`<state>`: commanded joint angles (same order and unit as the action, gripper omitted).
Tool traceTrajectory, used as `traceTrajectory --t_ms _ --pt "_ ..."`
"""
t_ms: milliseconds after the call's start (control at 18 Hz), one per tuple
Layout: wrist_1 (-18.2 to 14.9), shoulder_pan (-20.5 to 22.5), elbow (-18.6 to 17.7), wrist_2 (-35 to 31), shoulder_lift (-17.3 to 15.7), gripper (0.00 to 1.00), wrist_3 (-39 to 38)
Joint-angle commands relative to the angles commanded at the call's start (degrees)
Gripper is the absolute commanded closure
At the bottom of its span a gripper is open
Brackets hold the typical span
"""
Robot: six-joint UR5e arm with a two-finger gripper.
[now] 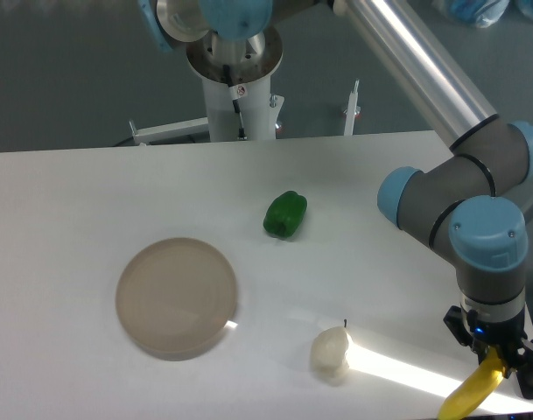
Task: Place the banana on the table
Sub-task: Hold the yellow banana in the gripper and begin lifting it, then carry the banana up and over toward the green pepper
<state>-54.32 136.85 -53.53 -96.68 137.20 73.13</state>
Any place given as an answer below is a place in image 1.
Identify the yellow banana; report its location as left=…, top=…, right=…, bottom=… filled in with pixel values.
left=437, top=347, right=506, bottom=420

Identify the black device at table edge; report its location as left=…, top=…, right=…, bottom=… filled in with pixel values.
left=517, top=366, right=533, bottom=400

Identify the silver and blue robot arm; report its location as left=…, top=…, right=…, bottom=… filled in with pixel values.
left=138, top=1, right=533, bottom=388

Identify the white apple-shaped object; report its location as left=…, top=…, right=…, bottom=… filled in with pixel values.
left=309, top=318, right=351, bottom=386

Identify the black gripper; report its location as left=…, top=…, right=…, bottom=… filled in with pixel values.
left=443, top=306, right=533, bottom=378

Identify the round beige plate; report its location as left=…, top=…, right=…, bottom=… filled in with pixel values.
left=115, top=237, right=238, bottom=361

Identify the white upright bracket post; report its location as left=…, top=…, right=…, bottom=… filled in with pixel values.
left=343, top=79, right=361, bottom=137

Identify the green bell pepper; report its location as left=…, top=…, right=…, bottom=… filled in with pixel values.
left=263, top=191, right=308, bottom=239

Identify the white bracket left of pedestal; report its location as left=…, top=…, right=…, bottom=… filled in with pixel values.
left=129, top=117, right=208, bottom=145

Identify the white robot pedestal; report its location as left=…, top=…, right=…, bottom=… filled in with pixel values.
left=186, top=27, right=284, bottom=143

